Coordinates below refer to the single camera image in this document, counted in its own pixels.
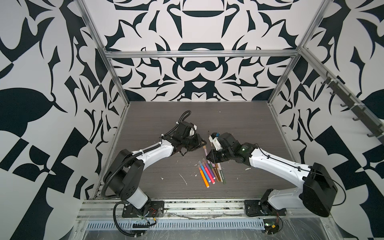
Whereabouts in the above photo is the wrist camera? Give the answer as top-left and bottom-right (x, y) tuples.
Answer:
(190, 123), (197, 136)
(211, 133), (223, 151)

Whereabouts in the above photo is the red pink marker pen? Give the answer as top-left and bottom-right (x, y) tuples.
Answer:
(203, 164), (215, 184)

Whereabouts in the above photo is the aluminium front rail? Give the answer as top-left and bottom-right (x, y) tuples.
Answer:
(77, 196), (331, 220)

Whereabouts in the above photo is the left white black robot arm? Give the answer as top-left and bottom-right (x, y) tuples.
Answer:
(101, 121), (207, 215)

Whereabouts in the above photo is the orange marker pen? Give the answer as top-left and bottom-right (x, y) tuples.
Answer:
(198, 165), (210, 188)

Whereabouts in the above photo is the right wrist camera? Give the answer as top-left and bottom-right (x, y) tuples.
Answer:
(211, 133), (223, 151)

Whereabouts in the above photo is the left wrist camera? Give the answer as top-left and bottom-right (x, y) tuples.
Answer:
(190, 123), (197, 136)

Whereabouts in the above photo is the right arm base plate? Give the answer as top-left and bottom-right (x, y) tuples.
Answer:
(244, 200), (286, 217)

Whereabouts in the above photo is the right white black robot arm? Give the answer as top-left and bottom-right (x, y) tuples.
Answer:
(207, 133), (342, 218)

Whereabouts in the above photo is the blue marker pen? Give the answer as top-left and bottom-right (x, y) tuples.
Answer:
(199, 161), (211, 183)

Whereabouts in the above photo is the small green circuit board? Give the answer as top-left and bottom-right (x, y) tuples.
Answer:
(263, 218), (284, 235)

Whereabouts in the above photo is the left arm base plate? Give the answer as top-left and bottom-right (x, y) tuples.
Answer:
(122, 200), (165, 218)

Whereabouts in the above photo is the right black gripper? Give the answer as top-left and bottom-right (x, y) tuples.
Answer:
(204, 148), (235, 163)

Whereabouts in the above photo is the black wall hook rack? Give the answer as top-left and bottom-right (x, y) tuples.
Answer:
(322, 71), (384, 145)

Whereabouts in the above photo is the white slotted cable duct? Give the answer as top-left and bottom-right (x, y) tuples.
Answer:
(86, 218), (266, 231)

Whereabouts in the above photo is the purple marker pen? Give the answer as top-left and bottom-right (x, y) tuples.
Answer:
(203, 159), (216, 180)

